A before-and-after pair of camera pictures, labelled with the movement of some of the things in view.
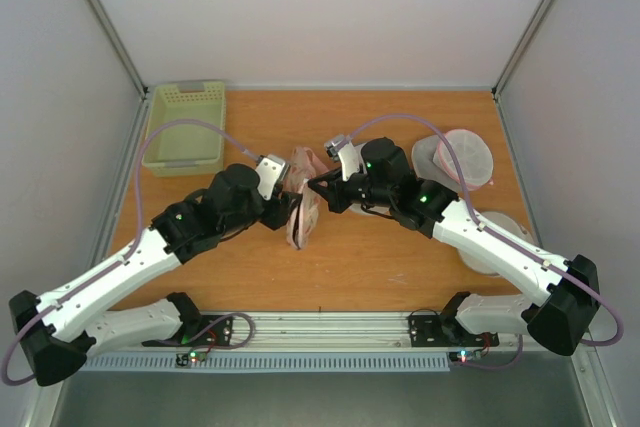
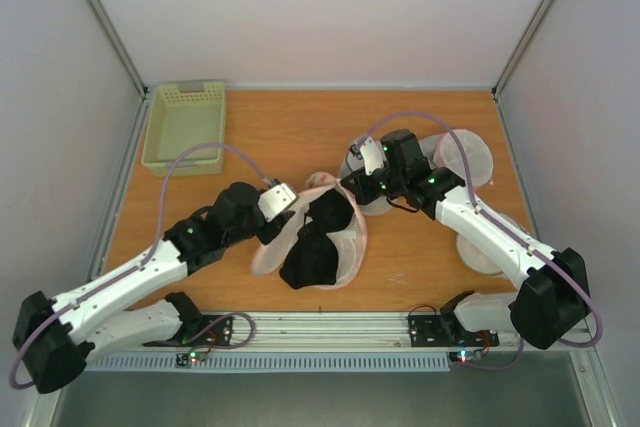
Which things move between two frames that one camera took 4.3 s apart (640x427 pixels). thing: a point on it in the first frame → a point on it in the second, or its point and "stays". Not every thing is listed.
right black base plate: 444,331 stays
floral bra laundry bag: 303,163 → 350,245
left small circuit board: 192,357 stays
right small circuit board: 463,356 stays
